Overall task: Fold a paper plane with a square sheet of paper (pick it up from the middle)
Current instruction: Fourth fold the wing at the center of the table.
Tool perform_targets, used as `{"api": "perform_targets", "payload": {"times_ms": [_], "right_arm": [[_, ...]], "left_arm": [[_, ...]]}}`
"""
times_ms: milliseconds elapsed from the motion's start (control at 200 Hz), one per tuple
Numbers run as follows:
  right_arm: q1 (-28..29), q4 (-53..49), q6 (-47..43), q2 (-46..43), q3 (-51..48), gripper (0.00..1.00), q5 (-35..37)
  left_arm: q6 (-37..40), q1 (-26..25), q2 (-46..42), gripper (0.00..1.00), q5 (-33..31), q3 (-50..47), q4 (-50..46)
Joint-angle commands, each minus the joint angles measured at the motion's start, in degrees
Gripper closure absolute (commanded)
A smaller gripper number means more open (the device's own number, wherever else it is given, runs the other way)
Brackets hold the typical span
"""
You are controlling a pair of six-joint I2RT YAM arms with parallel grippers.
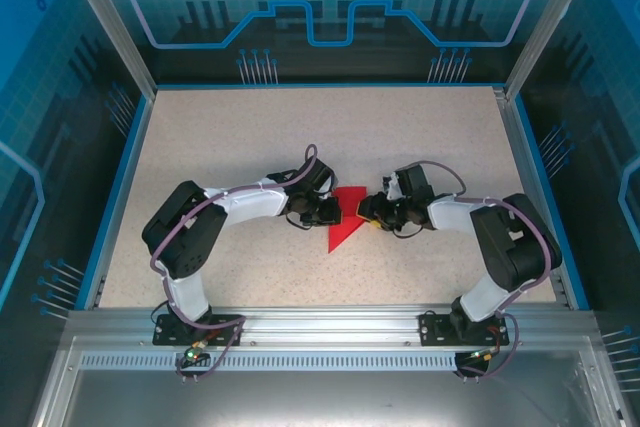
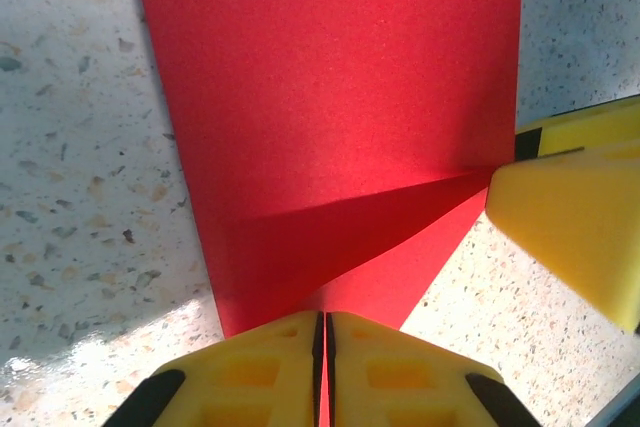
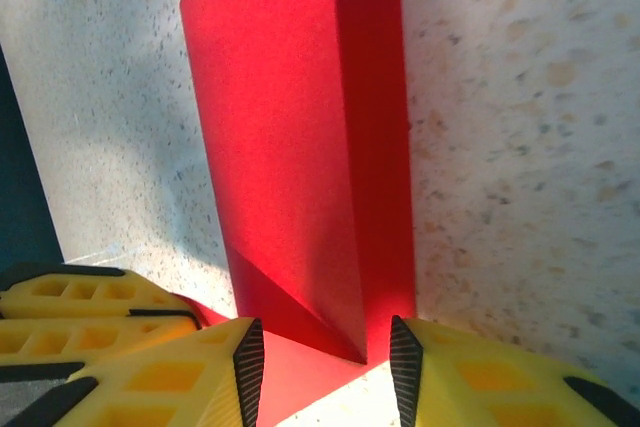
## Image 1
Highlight grey sheet metal tray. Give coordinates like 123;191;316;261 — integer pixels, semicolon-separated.
29;336;626;427

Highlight small connector with green light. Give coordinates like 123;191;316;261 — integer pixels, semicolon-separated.
182;340;211;366
467;345;501;364

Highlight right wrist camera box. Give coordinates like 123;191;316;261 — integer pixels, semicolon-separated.
381;171;404;201

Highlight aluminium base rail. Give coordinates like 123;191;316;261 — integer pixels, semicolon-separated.
67;304;599;348

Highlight aluminium side rail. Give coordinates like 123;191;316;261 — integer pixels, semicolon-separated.
491;86;572;309

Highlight slotted metal cable duct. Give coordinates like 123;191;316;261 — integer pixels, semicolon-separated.
79;352;501;372

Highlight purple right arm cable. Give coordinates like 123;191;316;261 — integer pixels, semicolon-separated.
417;160;551;381

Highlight aluminium frame post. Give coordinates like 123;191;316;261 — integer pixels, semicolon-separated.
504;0;604;101
54;0;159;98

